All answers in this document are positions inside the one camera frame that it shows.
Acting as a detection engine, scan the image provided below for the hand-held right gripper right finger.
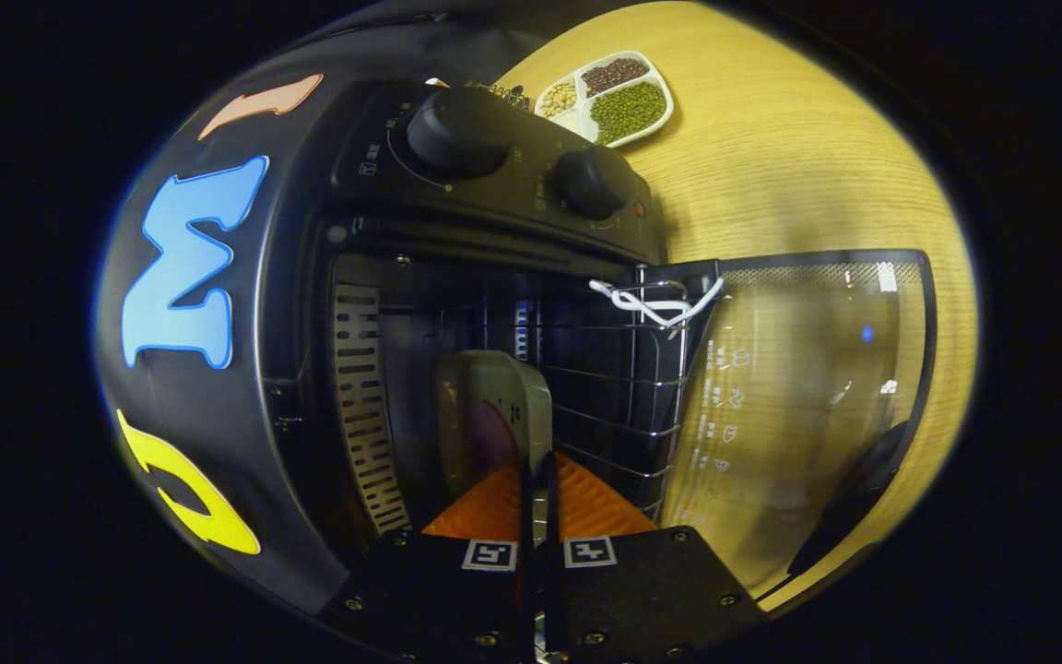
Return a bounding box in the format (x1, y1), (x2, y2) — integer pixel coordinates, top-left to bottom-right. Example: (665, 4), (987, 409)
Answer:
(538, 452), (767, 660)

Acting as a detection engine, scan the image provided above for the black electric oven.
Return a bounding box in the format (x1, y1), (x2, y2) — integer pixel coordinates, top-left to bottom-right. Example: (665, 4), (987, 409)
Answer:
(254, 78), (938, 614)

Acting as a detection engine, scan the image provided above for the cream square plate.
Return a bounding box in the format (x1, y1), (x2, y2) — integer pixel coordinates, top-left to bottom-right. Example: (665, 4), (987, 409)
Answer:
(434, 350), (555, 504)

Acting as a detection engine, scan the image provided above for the white divided bean dish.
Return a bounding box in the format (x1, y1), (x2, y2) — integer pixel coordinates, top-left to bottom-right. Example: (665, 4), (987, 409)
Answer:
(534, 51), (676, 148)

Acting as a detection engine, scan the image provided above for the metal oven wire rack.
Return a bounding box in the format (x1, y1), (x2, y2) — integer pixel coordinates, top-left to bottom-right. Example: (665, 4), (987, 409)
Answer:
(513, 267), (693, 517)

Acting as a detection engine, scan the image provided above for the pink meat slice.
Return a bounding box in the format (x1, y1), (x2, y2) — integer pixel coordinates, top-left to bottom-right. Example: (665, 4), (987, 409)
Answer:
(466, 398), (523, 476)

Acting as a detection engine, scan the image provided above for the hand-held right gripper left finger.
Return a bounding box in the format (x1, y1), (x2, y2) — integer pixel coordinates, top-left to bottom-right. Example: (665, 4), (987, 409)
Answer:
(324, 456), (534, 660)

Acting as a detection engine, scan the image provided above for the white string tie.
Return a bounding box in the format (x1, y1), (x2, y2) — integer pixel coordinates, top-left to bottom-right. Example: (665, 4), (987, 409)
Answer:
(589, 277), (726, 330)

